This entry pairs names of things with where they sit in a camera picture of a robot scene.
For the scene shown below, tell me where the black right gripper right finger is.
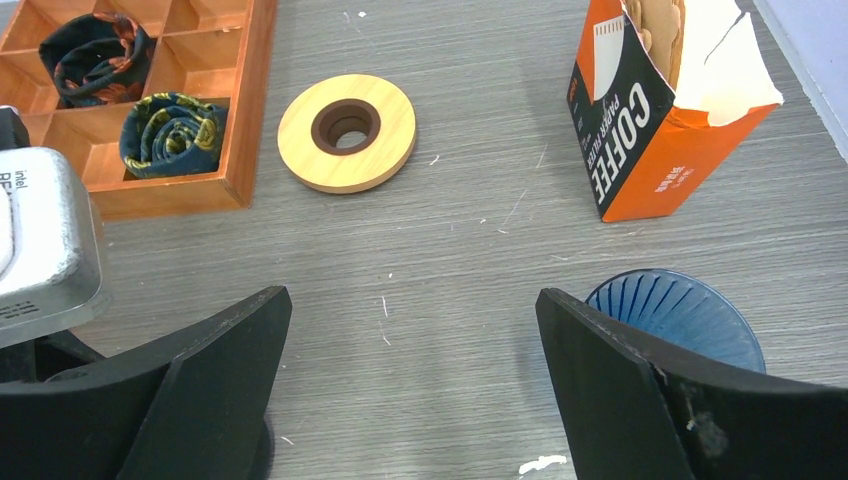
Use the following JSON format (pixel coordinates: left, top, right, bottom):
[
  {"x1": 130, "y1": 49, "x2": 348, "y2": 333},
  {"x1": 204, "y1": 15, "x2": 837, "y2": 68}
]
[{"x1": 535, "y1": 288, "x2": 847, "y2": 479}]

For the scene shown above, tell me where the orange compartment tray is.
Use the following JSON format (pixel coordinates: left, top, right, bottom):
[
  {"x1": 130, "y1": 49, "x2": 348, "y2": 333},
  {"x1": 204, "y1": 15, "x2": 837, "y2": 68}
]
[{"x1": 1, "y1": 1, "x2": 278, "y2": 220}]

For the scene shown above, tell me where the orange coffee filter box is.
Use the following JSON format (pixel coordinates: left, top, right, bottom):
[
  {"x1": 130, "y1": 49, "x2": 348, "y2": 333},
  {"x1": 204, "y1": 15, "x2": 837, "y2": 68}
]
[{"x1": 567, "y1": 0, "x2": 783, "y2": 222}]

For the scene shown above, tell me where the black dripper compartment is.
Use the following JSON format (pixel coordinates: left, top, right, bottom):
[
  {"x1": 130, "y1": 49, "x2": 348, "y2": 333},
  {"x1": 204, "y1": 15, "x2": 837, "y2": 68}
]
[
  {"x1": 38, "y1": 12, "x2": 156, "y2": 109},
  {"x1": 119, "y1": 92, "x2": 229, "y2": 179}
]

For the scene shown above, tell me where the wooden ring holder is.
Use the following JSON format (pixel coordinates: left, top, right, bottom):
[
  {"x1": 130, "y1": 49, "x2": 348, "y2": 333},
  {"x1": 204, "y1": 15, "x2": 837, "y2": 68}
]
[{"x1": 277, "y1": 74, "x2": 417, "y2": 194}]

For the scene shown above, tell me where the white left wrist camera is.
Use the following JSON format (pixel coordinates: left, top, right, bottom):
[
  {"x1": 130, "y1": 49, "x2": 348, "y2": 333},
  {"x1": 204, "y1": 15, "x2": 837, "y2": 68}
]
[{"x1": 1, "y1": 147, "x2": 111, "y2": 347}]

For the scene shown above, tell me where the brown paper filter stack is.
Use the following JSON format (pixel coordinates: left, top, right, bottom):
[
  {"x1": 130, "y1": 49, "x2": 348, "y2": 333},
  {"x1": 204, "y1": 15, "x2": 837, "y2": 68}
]
[{"x1": 622, "y1": 0, "x2": 686, "y2": 90}]

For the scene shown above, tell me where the black dripper middle compartment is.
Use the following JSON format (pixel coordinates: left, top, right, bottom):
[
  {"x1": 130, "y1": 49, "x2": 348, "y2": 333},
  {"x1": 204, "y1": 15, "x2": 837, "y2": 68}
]
[{"x1": 38, "y1": 12, "x2": 156, "y2": 109}]

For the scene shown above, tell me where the blue ribbed dripper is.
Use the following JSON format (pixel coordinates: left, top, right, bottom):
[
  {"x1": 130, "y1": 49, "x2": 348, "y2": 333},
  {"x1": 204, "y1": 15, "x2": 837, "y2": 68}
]
[{"x1": 585, "y1": 268, "x2": 766, "y2": 373}]

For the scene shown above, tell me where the black dripper bottom compartment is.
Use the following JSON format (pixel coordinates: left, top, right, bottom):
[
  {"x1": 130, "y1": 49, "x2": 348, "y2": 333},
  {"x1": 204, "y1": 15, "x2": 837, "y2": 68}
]
[{"x1": 119, "y1": 92, "x2": 229, "y2": 179}]

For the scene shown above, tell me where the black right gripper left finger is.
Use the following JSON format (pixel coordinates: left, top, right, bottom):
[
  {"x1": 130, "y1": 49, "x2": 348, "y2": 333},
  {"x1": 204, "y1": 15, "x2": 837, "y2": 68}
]
[{"x1": 1, "y1": 286, "x2": 292, "y2": 479}]

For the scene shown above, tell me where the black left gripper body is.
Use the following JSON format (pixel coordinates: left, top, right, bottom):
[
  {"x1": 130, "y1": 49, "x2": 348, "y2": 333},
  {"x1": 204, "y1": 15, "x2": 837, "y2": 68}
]
[{"x1": 1, "y1": 105, "x2": 101, "y2": 383}]

